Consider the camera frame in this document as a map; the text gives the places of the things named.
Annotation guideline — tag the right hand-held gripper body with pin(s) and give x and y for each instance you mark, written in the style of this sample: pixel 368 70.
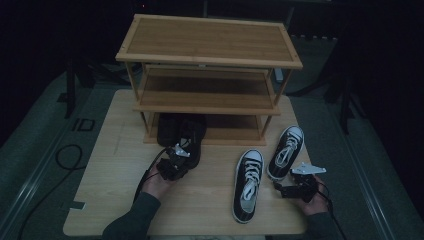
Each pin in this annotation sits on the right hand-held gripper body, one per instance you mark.
pixel 305 186

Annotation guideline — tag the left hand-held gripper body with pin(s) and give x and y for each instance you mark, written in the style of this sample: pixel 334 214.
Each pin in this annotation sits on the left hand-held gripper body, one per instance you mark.
pixel 171 166

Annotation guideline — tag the black white canvas sneaker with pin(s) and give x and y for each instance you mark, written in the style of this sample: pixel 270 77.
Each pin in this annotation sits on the black white canvas sneaker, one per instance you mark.
pixel 248 186
pixel 286 151

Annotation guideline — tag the wooden three-tier shoe rack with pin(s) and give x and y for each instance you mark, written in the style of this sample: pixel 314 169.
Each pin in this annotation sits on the wooden three-tier shoe rack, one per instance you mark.
pixel 208 41

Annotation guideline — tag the person's right hand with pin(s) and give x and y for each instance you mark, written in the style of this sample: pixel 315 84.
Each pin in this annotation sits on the person's right hand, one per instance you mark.
pixel 318 205

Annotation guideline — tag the person's left hand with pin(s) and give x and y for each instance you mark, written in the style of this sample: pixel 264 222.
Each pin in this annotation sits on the person's left hand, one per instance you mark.
pixel 155 185

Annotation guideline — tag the black metal stand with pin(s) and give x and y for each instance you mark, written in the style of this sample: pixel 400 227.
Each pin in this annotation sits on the black metal stand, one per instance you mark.
pixel 70 90
pixel 346 100

